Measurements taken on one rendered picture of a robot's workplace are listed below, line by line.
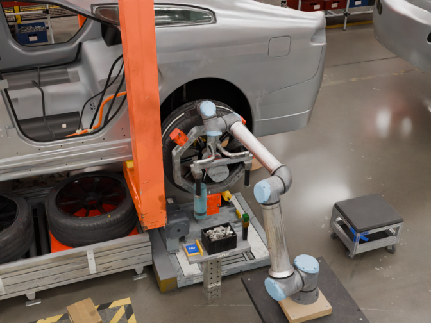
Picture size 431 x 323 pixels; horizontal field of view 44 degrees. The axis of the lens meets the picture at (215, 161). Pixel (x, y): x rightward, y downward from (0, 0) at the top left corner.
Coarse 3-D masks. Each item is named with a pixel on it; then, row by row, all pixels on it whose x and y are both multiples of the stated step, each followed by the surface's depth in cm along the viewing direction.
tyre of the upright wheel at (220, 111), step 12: (180, 108) 365; (192, 108) 360; (216, 108) 360; (228, 108) 372; (168, 120) 364; (180, 120) 355; (192, 120) 351; (168, 132) 358; (168, 144) 355; (168, 156) 359; (168, 168) 364
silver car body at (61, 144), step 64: (0, 0) 315; (64, 0) 322; (192, 0) 347; (0, 64) 488; (64, 64) 503; (192, 64) 359; (256, 64) 376; (320, 64) 398; (0, 128) 340; (64, 128) 410; (128, 128) 372; (256, 128) 406
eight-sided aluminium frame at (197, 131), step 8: (192, 128) 350; (200, 128) 351; (192, 136) 347; (184, 144) 348; (176, 152) 350; (176, 160) 355; (176, 168) 356; (240, 168) 382; (176, 176) 360; (232, 176) 382; (240, 176) 379; (184, 184) 366; (216, 184) 382; (224, 184) 381; (232, 184) 380; (192, 192) 372; (208, 192) 377; (216, 192) 379
